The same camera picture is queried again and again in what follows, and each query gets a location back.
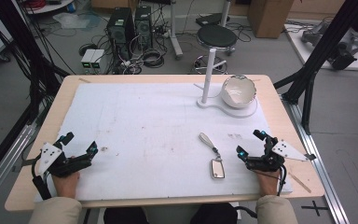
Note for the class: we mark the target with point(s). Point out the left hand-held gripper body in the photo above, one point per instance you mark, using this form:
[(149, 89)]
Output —
[(74, 163)]

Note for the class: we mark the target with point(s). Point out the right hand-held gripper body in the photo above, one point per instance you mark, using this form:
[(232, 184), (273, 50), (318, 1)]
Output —
[(268, 161)]

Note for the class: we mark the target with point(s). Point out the person's right hand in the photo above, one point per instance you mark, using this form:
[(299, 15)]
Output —
[(268, 183)]

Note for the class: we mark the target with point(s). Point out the person's left hand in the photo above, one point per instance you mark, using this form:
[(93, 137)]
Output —
[(66, 186)]

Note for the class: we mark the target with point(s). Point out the thin wooden stick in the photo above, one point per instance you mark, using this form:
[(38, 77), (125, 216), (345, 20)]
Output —
[(300, 182)]

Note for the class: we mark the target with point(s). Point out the white eggshell-shaped bowl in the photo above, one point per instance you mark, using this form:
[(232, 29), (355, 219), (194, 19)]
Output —
[(239, 93)]

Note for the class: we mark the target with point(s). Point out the white foam mat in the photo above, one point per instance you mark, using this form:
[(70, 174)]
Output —
[(152, 133)]

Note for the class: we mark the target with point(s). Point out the person's legs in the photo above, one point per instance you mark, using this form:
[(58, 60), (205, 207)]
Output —
[(124, 216)]

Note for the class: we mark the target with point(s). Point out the white stand with pole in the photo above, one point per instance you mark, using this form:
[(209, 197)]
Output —
[(209, 74)]

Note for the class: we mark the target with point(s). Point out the white power supply unit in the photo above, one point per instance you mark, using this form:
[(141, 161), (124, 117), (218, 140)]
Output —
[(98, 59), (87, 59)]

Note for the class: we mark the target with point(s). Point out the white floor board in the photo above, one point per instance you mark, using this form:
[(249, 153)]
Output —
[(301, 49)]

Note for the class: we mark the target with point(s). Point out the black round stool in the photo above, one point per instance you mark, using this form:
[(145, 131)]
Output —
[(217, 36)]

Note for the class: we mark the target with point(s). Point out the clear plastic sheet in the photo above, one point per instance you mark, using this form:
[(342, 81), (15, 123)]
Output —
[(74, 21)]

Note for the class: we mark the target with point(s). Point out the cardboard box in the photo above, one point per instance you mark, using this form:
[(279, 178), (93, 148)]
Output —
[(268, 17)]

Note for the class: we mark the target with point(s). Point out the grey robot equipment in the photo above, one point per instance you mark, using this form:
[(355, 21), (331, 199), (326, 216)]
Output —
[(341, 46)]

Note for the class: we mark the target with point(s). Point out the large black computer tower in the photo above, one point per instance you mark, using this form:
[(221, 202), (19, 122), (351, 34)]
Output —
[(120, 29)]

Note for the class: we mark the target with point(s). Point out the white table leg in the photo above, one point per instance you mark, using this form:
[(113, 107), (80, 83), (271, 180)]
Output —
[(175, 34)]

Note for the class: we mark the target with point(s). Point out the small black computer tower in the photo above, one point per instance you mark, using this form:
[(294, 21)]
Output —
[(143, 26)]

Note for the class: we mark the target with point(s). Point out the round white table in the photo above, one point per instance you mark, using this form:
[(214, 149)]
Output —
[(48, 6)]

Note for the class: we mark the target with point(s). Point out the black metal frame stand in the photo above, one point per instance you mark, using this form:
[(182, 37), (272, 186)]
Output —
[(320, 53), (21, 46)]

